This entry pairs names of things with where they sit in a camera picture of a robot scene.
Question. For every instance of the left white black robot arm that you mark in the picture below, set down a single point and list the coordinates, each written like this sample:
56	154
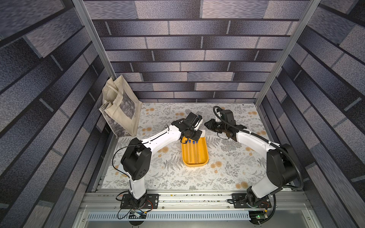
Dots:
137	157

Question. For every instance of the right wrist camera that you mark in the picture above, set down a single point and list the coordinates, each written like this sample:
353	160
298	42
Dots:
226	116

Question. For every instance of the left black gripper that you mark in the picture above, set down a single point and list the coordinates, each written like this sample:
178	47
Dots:
196	137

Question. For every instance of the right aluminium frame post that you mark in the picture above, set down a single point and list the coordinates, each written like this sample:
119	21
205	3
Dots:
302	23

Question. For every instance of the black mounting plate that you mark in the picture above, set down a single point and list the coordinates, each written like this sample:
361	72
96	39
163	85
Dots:
147	201
242	201

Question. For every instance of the aluminium frame post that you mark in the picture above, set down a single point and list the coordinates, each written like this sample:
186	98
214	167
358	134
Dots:
302	23
91	30

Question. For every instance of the green circuit board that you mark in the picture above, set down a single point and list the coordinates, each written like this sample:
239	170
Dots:
137	215
257	217

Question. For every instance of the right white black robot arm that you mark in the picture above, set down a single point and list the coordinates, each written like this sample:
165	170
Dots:
282	170

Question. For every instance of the left aluminium frame post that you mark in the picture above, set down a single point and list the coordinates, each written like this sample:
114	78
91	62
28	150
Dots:
91	30

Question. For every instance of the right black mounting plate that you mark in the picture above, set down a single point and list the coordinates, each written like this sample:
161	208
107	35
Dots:
242	201

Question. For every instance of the beige canvas tote bag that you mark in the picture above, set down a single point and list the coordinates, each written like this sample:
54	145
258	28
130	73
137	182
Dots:
120	107

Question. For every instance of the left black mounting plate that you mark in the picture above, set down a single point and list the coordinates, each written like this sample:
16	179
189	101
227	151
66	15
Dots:
147	201

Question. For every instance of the left green circuit board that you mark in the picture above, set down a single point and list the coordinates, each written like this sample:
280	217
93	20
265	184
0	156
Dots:
137	215

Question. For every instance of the white wipe cloth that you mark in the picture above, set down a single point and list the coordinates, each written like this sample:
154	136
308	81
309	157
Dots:
203	133

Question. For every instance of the clear test tube blue cap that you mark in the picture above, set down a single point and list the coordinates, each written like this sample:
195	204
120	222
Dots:
185	151

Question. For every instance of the white slotted cable duct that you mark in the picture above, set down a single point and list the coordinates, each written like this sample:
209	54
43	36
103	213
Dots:
172	216

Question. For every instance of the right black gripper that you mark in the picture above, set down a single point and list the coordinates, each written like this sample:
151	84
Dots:
211	124

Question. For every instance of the right green circuit board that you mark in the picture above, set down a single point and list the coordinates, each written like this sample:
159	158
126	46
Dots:
257	217

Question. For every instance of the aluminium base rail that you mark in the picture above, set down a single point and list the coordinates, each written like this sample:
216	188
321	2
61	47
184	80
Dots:
105	200

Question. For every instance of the yellow plastic tray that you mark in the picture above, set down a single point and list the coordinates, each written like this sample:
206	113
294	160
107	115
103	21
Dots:
203	153

